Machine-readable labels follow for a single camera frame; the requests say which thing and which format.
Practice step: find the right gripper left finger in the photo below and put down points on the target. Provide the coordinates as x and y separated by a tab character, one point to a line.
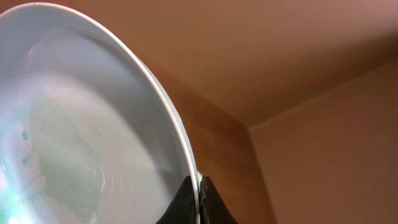
182	208

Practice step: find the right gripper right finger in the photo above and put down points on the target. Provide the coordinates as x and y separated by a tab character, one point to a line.
212	207

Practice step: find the light blue plate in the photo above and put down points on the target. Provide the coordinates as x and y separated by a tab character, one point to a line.
88	134

